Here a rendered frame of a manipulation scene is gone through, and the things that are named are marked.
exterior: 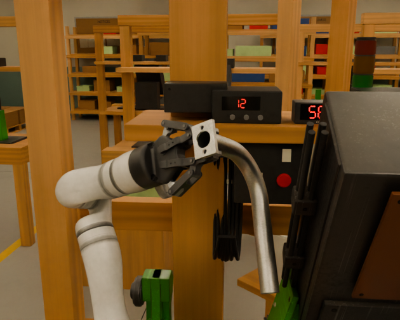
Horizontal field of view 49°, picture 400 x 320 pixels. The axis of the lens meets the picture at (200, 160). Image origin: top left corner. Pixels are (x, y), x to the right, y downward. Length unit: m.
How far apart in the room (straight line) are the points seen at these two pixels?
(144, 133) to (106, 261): 0.34
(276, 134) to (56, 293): 0.79
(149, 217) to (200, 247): 0.19
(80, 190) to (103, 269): 0.15
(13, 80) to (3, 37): 1.11
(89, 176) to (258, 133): 0.39
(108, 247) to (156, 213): 0.49
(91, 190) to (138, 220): 0.51
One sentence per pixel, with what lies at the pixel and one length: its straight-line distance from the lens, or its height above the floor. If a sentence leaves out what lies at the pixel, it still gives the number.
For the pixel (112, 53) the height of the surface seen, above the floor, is 1.58.
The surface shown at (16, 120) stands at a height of 0.23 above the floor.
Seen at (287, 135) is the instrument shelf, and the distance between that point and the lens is 1.00.
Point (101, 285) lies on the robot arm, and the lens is 0.82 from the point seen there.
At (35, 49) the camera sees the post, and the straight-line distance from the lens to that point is 1.20.
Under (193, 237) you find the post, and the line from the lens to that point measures 1.21.
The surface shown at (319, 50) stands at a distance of 10.20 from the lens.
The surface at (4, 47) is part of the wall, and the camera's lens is 12.58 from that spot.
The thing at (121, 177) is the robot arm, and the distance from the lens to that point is 0.76.
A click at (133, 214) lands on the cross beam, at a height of 1.24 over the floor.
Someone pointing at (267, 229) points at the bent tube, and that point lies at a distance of 0.73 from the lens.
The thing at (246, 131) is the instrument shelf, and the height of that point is 1.53.
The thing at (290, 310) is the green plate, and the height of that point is 1.24.
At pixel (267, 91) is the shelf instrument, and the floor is 1.61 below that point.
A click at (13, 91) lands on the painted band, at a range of 12.57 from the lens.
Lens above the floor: 1.71
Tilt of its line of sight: 14 degrees down
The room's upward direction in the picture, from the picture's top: straight up
